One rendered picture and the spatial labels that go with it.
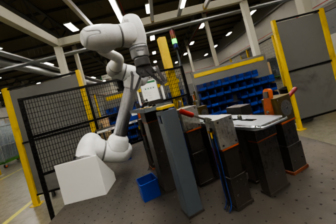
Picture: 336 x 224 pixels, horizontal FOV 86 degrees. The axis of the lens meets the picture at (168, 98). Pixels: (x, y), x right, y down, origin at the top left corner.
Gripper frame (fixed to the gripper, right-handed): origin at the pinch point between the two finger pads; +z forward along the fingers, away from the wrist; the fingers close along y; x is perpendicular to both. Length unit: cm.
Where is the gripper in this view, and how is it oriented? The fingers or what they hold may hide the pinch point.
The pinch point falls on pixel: (152, 98)
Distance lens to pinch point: 87.9
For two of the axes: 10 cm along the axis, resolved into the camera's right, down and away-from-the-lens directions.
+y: 9.4, -2.6, 2.2
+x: -2.1, 0.4, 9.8
